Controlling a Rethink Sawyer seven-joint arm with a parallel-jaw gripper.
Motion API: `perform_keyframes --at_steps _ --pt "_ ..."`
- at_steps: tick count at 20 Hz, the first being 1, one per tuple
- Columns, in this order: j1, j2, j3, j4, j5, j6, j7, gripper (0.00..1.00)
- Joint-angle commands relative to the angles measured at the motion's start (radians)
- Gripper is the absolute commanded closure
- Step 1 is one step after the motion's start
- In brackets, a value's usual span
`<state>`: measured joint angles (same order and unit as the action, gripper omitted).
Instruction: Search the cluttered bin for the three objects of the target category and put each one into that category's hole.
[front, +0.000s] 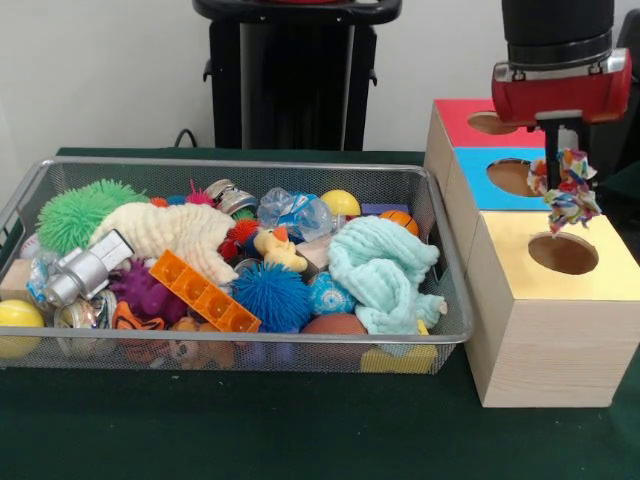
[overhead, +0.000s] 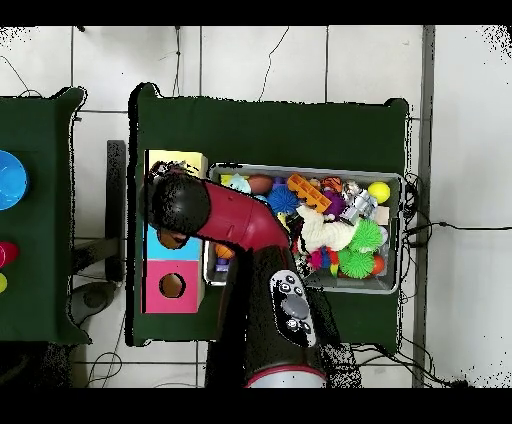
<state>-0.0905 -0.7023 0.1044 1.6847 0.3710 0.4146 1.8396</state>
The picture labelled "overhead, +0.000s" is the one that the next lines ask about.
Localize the large colourful patterned cloth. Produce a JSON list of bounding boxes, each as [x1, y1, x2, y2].
[[149, 160, 189, 177]]

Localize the wooden box with three holes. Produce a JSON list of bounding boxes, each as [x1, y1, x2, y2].
[[142, 149, 209, 314]]

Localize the blue spiky rubber ball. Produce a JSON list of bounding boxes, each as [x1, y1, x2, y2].
[[266, 184, 301, 215]]

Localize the mint green cloth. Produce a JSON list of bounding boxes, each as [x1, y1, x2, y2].
[[224, 173, 253, 196]]

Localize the orange plastic compartment tray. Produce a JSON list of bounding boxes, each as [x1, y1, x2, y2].
[[286, 173, 333, 214]]

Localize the cream fluffy cloth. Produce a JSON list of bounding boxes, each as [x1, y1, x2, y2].
[[295, 204, 359, 255]]

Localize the dark green tablecloth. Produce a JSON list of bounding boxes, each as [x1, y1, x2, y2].
[[0, 86, 91, 346], [127, 82, 410, 353]]

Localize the silver toy robot figure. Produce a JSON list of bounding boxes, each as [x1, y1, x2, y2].
[[339, 187, 379, 225]]

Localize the green spiky rubber ball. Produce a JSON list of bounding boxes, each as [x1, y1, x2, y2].
[[349, 218, 385, 253]]

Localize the yellow ball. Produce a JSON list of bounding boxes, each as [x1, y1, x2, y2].
[[367, 180, 392, 204]]

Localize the blue bowl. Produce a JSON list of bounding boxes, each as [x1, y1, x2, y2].
[[0, 149, 30, 212]]

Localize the red cup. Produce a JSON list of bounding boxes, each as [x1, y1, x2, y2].
[[0, 240, 20, 269]]

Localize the wire mesh bin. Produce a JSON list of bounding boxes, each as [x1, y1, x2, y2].
[[202, 161, 405, 295]]

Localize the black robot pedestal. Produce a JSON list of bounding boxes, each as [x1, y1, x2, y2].
[[204, 341, 363, 388]]

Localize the black cable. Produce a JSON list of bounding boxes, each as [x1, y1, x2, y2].
[[403, 220, 512, 247]]

